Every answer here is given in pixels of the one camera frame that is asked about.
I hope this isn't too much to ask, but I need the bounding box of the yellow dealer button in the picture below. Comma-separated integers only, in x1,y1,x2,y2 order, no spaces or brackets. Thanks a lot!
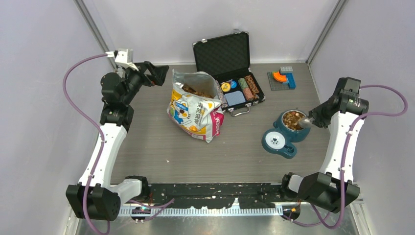
221,82,231,93

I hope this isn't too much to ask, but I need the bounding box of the black poker chip case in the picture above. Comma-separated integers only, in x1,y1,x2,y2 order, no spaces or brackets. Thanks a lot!
192,31,266,117

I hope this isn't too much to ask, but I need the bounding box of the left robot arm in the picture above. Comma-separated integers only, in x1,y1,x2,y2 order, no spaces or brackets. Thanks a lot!
66,61,169,221

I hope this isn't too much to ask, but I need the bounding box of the metal food scoop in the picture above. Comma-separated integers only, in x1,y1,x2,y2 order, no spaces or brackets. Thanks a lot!
298,117,314,128

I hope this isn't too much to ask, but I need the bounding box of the pet food bag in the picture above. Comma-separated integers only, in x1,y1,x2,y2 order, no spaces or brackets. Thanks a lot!
166,70,224,143

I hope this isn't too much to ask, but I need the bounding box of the blue playing card deck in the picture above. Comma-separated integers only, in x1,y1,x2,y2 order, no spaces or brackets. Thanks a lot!
224,91,246,106

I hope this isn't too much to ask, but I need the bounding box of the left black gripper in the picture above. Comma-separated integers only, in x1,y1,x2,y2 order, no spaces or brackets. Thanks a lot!
121,61,167,105

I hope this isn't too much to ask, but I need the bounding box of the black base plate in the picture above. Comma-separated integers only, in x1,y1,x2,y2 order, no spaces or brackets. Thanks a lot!
138,183,285,209

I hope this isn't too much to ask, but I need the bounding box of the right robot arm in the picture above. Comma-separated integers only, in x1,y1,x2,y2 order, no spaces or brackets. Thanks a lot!
279,77,369,213

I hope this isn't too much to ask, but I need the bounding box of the toy brick assembly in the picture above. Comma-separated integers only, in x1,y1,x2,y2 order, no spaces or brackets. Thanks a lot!
267,66,297,91

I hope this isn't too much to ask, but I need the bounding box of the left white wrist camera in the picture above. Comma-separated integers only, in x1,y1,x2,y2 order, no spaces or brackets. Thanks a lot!
105,48,138,71

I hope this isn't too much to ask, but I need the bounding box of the teal double pet bowl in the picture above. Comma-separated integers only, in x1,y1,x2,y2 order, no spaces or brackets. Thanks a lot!
261,109,310,159

